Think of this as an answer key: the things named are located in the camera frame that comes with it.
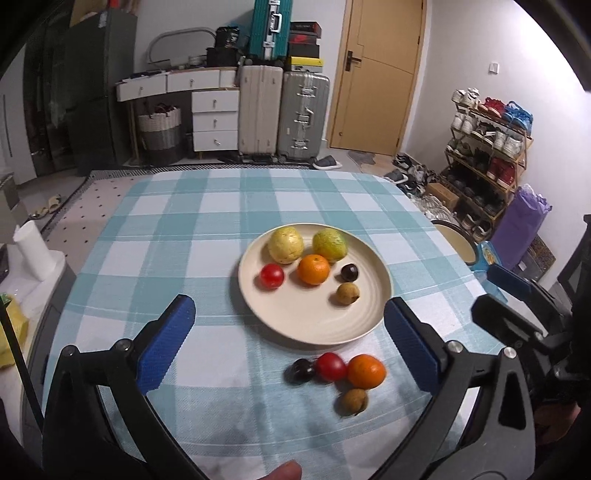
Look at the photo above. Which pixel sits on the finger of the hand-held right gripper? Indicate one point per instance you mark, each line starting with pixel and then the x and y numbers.
pixel 508 279
pixel 498 314

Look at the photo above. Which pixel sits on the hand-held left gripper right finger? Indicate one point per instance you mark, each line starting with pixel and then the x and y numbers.
pixel 411 346

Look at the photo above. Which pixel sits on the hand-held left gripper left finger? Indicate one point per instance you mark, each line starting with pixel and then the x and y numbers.
pixel 168 341

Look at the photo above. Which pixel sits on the orange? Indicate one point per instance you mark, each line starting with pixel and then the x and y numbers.
pixel 314 270
pixel 366 371

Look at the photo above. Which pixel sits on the brown kiwi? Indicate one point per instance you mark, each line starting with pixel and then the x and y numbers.
pixel 354 402
pixel 347 294

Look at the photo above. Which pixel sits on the red tomato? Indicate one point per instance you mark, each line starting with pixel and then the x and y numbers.
pixel 331 367
pixel 272 276

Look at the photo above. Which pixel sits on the dark purple plum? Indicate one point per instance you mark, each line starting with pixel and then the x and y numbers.
pixel 349 273
pixel 302 372

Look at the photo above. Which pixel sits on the cream round plate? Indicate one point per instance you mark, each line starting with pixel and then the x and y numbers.
pixel 300 318

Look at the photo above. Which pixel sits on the green guava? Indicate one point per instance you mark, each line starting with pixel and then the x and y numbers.
pixel 329 243

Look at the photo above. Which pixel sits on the yellow guava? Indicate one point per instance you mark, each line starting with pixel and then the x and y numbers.
pixel 286 244

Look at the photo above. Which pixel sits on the person's left hand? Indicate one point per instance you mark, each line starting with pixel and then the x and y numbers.
pixel 284 471

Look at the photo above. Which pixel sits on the blue packet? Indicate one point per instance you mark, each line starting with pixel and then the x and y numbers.
pixel 489 256

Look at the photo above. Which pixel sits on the dark patterned box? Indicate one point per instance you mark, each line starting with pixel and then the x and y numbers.
pixel 538 256

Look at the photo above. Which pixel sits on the purple bag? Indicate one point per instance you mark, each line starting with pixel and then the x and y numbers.
pixel 519 226

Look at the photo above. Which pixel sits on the round stool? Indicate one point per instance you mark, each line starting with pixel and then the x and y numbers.
pixel 455 240

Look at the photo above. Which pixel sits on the small cardboard box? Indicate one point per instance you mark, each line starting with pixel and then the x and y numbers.
pixel 442 194

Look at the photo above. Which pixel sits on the shoe rack with shoes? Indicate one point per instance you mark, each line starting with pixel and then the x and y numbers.
pixel 501 168

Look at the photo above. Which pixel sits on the wooden shoe rack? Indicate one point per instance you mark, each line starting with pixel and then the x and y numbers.
pixel 524 159

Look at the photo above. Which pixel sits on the white side table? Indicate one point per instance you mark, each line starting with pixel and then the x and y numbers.
pixel 46 295

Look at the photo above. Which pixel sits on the scattered pile of shoes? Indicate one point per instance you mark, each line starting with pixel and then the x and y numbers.
pixel 411 175

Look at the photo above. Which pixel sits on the dotted patterned rug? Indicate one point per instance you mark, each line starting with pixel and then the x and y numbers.
pixel 87 207

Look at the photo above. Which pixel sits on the yellow plastic bag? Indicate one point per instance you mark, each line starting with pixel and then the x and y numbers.
pixel 11 332

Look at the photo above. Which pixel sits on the paper towel roll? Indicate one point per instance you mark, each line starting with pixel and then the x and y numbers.
pixel 32 251

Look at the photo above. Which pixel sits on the tan slippers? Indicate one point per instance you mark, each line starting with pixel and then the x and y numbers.
pixel 46 207

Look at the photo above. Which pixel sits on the grey door mat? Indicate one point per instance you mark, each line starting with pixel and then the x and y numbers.
pixel 362 158

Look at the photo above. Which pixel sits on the dark slippers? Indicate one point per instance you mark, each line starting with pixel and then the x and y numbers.
pixel 325 162

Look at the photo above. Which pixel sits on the woven laundry basket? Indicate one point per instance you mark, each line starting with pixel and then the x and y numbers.
pixel 159 136

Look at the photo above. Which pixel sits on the white drawer dresser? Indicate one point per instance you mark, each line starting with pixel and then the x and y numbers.
pixel 214 122

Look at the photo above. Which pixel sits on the wooden door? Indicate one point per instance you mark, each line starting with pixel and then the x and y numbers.
pixel 378 92

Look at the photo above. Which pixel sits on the beige suitcase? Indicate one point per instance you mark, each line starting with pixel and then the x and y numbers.
pixel 259 110

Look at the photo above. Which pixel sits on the silver suitcase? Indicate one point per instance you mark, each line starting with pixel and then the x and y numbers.
pixel 302 115

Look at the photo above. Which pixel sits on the dark refrigerator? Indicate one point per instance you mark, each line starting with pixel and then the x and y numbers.
pixel 99 83

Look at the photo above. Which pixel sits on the dark glass cabinet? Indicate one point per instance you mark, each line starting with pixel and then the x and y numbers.
pixel 46 101

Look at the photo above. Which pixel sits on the yellow and black shoe box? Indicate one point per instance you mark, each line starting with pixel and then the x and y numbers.
pixel 304 64

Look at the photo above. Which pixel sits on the black bag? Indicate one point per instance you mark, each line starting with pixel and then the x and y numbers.
pixel 226 44

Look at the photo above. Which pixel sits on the red and black shoe box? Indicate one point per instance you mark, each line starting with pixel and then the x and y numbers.
pixel 304 40

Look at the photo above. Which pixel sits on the teal suitcase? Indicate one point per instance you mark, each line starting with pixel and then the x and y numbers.
pixel 265 30

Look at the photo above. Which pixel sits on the cardboard boxes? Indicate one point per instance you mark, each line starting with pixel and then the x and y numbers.
pixel 99 11

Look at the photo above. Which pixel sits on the arched mirror frame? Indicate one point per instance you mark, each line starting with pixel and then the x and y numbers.
pixel 154 44

